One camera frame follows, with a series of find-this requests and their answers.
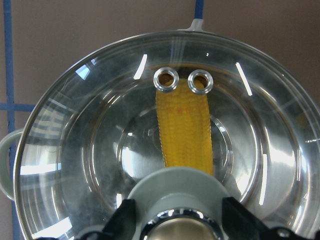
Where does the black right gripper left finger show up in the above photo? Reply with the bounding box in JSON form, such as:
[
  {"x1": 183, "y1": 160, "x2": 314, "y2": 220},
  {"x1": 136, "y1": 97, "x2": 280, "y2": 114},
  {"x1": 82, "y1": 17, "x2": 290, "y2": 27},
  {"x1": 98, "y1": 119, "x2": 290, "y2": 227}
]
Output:
[{"x1": 78, "y1": 199, "x2": 137, "y2": 240}]

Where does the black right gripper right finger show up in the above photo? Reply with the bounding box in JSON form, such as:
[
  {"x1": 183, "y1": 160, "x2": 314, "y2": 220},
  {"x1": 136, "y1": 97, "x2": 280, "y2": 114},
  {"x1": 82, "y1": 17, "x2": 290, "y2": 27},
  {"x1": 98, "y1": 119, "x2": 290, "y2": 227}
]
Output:
[{"x1": 221, "y1": 197, "x2": 302, "y2": 240}]

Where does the yellow corn cob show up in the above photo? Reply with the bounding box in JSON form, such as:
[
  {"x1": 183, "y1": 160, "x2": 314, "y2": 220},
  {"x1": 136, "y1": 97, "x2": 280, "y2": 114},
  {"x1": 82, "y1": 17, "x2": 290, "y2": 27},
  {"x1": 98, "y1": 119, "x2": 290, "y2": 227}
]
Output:
[{"x1": 155, "y1": 79, "x2": 214, "y2": 175}]

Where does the glass pot lid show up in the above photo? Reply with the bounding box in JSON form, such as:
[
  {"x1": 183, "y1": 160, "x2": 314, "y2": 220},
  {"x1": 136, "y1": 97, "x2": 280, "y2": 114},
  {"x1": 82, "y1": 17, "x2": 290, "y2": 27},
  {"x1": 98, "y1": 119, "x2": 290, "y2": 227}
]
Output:
[{"x1": 14, "y1": 29, "x2": 320, "y2": 240}]

